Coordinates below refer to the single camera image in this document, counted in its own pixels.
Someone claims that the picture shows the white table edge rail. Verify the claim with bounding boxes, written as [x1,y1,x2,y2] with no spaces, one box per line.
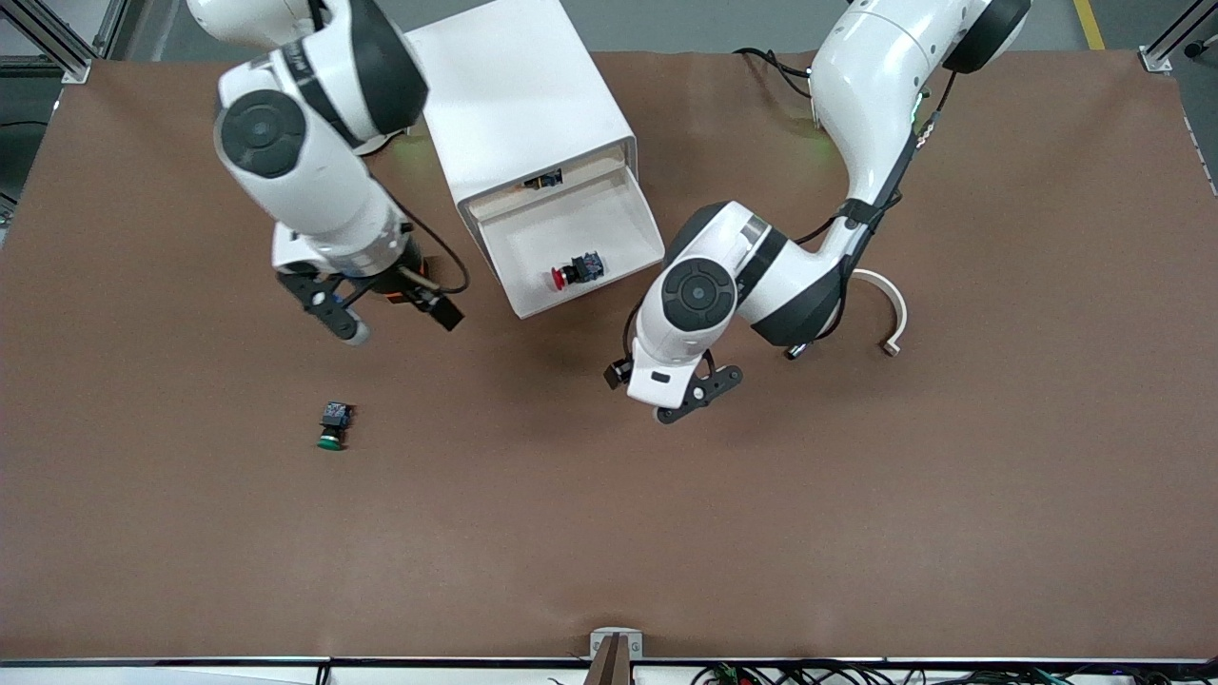
[0,656,1218,685]

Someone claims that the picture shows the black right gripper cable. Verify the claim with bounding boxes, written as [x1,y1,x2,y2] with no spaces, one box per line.
[390,205,471,296]

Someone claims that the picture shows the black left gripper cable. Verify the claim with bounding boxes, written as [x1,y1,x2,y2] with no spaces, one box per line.
[790,71,958,250]

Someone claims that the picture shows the green push button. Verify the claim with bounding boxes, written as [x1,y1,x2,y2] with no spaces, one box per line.
[316,401,355,451]

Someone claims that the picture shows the red push button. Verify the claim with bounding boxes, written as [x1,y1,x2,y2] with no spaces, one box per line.
[551,251,606,291]

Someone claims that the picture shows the tangled black cables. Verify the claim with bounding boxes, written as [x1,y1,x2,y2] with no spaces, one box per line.
[693,661,1218,685]

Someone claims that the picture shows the white curved plastic bracket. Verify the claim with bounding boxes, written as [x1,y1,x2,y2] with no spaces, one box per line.
[850,269,909,358]

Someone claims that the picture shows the black arm base cable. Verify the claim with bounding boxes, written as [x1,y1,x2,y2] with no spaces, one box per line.
[733,46,819,101]

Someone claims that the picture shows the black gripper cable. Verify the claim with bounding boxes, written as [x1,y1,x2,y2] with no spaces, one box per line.
[390,205,471,296]
[790,71,958,250]

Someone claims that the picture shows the brown upright post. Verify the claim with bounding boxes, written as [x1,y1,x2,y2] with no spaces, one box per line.
[582,636,637,685]

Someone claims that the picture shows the brown table cover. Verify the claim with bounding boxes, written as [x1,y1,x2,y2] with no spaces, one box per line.
[0,48,1218,662]

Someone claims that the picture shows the aluminium frame profile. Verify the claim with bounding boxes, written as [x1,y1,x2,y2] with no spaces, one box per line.
[1140,0,1218,72]
[0,0,96,85]

